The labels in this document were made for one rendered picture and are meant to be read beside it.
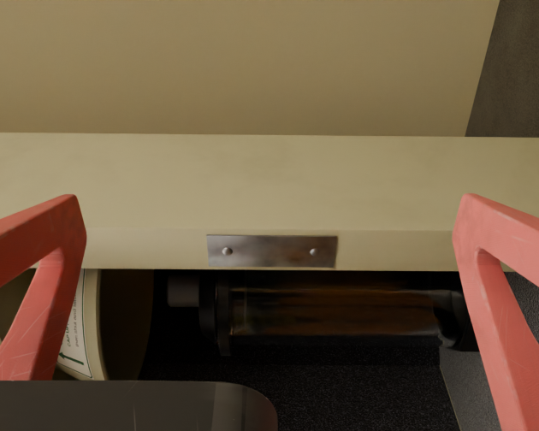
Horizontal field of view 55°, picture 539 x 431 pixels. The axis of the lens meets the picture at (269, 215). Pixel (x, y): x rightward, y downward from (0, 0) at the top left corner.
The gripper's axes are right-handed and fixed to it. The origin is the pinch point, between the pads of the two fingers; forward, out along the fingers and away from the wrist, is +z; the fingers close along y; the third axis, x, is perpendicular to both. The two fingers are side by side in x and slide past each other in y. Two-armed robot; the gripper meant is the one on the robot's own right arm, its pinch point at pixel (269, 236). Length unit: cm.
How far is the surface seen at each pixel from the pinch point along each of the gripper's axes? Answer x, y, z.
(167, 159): 9.1, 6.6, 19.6
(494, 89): 16, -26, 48
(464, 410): 35.5, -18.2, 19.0
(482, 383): 30.0, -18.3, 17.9
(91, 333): 19.6, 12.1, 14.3
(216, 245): 10.2, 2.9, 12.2
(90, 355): 21.4, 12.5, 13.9
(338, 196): 9.2, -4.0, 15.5
